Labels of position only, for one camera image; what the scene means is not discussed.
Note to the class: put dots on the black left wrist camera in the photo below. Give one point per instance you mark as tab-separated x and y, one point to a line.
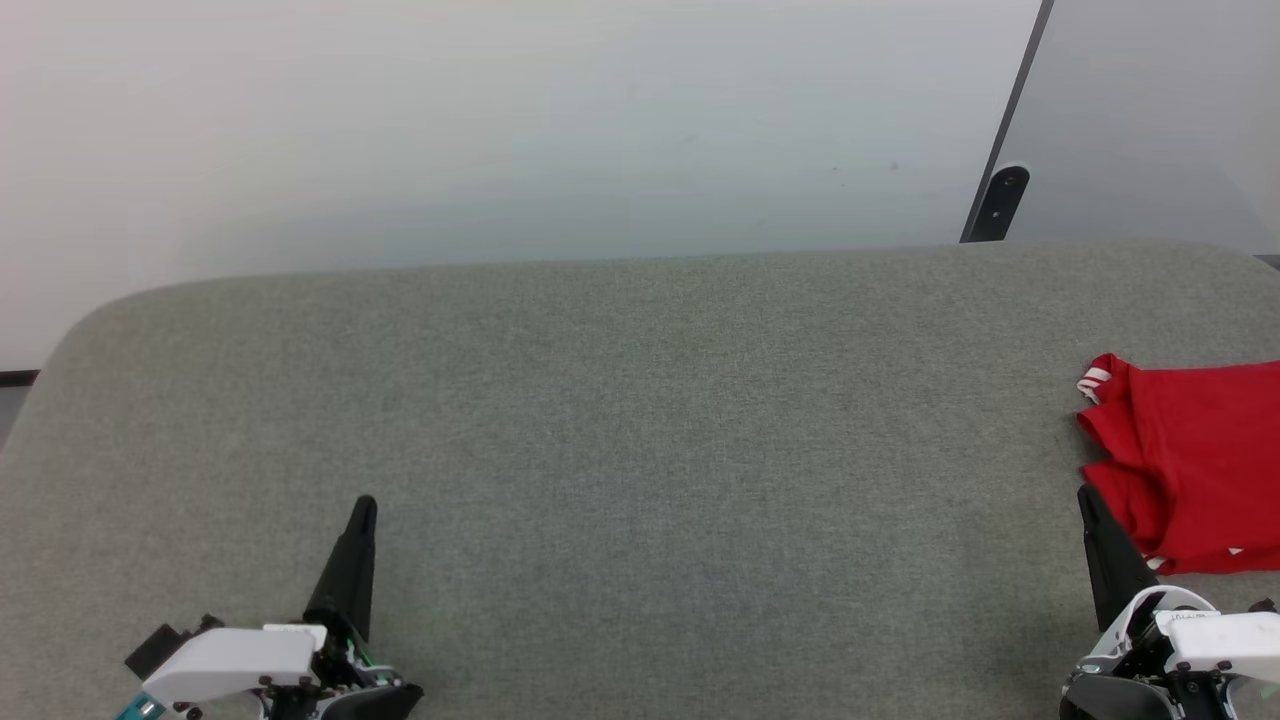
155	648

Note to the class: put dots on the red white basketball jersey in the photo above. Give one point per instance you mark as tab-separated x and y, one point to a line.
1200	460

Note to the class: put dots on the thin black frame strip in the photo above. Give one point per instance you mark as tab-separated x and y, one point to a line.
1022	75

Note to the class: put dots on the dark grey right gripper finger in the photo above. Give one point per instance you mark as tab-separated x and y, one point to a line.
1115	575

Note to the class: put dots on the black oval bracket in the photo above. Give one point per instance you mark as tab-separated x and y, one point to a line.
1003	200

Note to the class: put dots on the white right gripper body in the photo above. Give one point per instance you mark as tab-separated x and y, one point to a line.
1220	635

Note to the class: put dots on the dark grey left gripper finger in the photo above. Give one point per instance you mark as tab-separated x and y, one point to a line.
345	580

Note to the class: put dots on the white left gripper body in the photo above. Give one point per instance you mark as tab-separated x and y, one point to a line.
240	655

